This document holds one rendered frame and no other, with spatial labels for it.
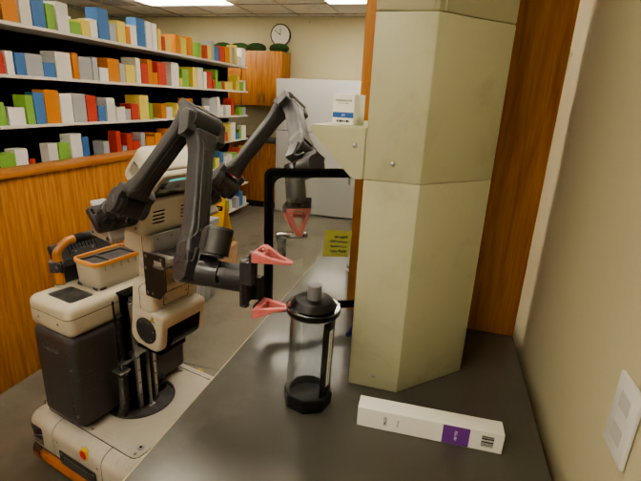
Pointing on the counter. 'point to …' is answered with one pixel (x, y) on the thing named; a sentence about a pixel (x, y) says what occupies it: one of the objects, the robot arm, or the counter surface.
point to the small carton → (348, 109)
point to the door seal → (271, 213)
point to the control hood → (344, 145)
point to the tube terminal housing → (424, 191)
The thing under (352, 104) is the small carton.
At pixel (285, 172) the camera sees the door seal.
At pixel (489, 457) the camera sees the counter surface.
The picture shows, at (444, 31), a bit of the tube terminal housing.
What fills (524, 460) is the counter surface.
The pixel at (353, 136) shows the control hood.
